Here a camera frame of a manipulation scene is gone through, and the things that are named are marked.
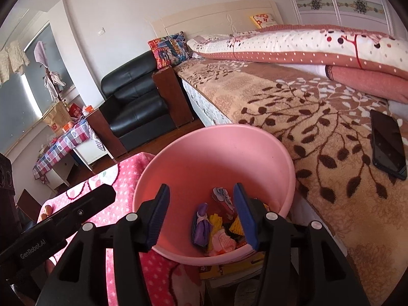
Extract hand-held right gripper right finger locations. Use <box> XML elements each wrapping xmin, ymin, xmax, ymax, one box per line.
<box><xmin>233</xmin><ymin>183</ymin><xmax>372</xmax><ymax>306</ymax></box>

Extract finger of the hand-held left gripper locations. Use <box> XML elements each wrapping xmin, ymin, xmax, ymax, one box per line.
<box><xmin>38</xmin><ymin>184</ymin><xmax>117</xmax><ymax>246</ymax></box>

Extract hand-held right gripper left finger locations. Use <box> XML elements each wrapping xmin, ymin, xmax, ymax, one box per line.
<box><xmin>45</xmin><ymin>183</ymin><xmax>171</xmax><ymax>306</ymax></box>

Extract yellow snack packet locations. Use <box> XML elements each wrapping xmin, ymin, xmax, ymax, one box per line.
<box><xmin>230</xmin><ymin>215</ymin><xmax>247</xmax><ymax>243</ymax></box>

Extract yellow ridged wrapper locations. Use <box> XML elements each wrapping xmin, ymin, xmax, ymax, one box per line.
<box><xmin>208</xmin><ymin>215</ymin><xmax>224</xmax><ymax>232</ymax></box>

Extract purple snack packet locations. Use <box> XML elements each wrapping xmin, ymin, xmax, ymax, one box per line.
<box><xmin>191</xmin><ymin>202</ymin><xmax>213</xmax><ymax>247</ymax></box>

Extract pink plastic basin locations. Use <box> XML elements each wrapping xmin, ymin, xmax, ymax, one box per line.
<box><xmin>132</xmin><ymin>125</ymin><xmax>295</xmax><ymax>266</ymax></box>

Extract pink polka dot blanket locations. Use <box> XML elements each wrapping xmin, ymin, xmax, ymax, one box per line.
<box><xmin>38</xmin><ymin>153</ymin><xmax>205</xmax><ymax>306</ymax></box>

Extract yellow printed box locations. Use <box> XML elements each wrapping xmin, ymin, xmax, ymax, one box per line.
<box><xmin>199</xmin><ymin>252</ymin><xmax>266</xmax><ymax>281</ymax></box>

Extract white desk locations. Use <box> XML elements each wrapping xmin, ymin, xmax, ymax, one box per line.
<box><xmin>45</xmin><ymin>140</ymin><xmax>112</xmax><ymax>192</ymax></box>

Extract plaid tablecloth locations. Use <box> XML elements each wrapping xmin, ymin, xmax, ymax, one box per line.
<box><xmin>33</xmin><ymin>121</ymin><xmax>93</xmax><ymax>179</ymax></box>

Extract brown paper bag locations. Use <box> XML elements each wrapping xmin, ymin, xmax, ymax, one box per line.
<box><xmin>43</xmin><ymin>102</ymin><xmax>72</xmax><ymax>136</ymax></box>

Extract brown leaf pattern blanket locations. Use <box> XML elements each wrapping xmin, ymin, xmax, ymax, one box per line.
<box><xmin>177</xmin><ymin>59</ymin><xmax>408</xmax><ymax>294</ymax></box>

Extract black leather armchair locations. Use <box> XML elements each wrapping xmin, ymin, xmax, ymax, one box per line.
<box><xmin>86</xmin><ymin>50</ymin><xmax>195</xmax><ymax>158</ymax></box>

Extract white quilted mattress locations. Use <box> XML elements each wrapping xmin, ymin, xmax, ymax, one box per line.
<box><xmin>182</xmin><ymin>80</ymin><xmax>230</xmax><ymax>128</ymax></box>

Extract large window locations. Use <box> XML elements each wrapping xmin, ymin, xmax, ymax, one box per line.
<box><xmin>0</xmin><ymin>22</ymin><xmax>75</xmax><ymax>141</ymax></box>

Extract black smartphone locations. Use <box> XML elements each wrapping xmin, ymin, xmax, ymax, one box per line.
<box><xmin>370</xmin><ymin>109</ymin><xmax>408</xmax><ymax>181</ymax></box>

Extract pink hanging towel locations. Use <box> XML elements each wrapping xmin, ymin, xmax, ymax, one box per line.
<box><xmin>34</xmin><ymin>41</ymin><xmax>48</xmax><ymax>66</ymax></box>

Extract cream hanging clothes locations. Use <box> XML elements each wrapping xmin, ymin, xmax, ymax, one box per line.
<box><xmin>0</xmin><ymin>41</ymin><xmax>29</xmax><ymax>83</ymax></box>

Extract colourful patterned pillow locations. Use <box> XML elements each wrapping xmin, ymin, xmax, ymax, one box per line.
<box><xmin>147</xmin><ymin>32</ymin><xmax>193</xmax><ymax>70</ymax></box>

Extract white pink dotted quilt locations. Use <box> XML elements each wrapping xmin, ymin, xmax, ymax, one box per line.
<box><xmin>186</xmin><ymin>24</ymin><xmax>408</xmax><ymax>77</ymax></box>

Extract pink folded quilt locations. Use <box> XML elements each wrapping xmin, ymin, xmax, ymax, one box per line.
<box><xmin>325</xmin><ymin>65</ymin><xmax>408</xmax><ymax>104</ymax></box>

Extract yellow floral pillow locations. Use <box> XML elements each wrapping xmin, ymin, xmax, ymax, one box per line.
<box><xmin>249</xmin><ymin>13</ymin><xmax>277</xmax><ymax>28</ymax></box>

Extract cream bed headboard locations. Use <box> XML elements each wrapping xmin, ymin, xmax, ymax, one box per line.
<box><xmin>150</xmin><ymin>0</ymin><xmax>284</xmax><ymax>39</ymax></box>

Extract white wardrobe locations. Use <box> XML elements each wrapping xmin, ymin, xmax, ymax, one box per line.
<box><xmin>280</xmin><ymin>0</ymin><xmax>396</xmax><ymax>35</ymax></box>

